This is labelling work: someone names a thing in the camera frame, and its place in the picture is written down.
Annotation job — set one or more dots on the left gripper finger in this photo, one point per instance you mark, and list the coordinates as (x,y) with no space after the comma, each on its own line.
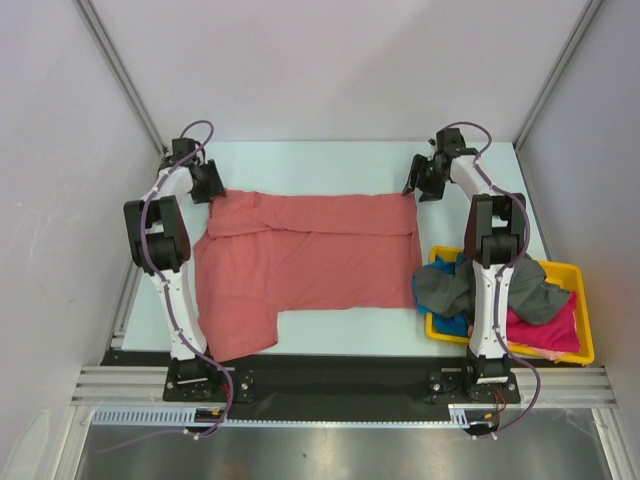
(214,184)
(201,197)

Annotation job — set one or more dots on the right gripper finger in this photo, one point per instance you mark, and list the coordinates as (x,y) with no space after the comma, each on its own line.
(431,190)
(416,174)

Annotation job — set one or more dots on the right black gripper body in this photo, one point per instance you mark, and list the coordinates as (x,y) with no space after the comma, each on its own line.
(429,174)

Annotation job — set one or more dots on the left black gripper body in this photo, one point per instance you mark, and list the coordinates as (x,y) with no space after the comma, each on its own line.
(201,185)

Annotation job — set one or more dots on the salmon pink t shirt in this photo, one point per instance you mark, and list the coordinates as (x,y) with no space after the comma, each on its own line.
(264,254)

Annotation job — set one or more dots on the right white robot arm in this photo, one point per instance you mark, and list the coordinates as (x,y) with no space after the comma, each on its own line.
(496,238)

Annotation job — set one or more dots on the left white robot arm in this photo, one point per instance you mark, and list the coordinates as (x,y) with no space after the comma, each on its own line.
(159,241)

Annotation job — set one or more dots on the grey t shirt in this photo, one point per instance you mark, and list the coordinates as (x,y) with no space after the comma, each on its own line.
(531,296)

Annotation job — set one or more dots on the blue t shirt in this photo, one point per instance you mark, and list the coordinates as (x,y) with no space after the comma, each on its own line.
(446,290)

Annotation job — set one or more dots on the yellow plastic bin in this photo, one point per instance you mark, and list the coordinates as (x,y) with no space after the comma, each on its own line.
(566,276)

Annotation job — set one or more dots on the magenta t shirt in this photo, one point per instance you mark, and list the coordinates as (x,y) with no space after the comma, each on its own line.
(556,337)

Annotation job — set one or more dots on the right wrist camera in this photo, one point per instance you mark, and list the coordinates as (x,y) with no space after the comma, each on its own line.
(448,141)

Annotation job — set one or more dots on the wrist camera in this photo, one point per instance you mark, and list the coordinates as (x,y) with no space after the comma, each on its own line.
(188,148)
(448,141)

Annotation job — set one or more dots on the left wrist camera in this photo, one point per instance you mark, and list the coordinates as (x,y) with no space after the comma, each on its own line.
(188,148)

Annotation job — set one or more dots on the left aluminium corner post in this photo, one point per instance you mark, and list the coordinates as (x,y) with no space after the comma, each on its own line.
(106,46)

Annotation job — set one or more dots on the aluminium corner post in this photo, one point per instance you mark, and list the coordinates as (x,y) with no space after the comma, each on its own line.
(106,46)
(579,31)

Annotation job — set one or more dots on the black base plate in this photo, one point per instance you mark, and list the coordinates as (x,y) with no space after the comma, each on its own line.
(350,385)

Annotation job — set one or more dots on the aluminium frame rail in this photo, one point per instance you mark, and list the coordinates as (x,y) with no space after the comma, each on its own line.
(115,385)

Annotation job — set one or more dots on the slotted cable duct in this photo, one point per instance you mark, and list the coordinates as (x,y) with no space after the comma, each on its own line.
(436,416)

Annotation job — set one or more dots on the right aluminium corner post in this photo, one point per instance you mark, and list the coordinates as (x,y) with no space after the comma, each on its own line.
(579,31)

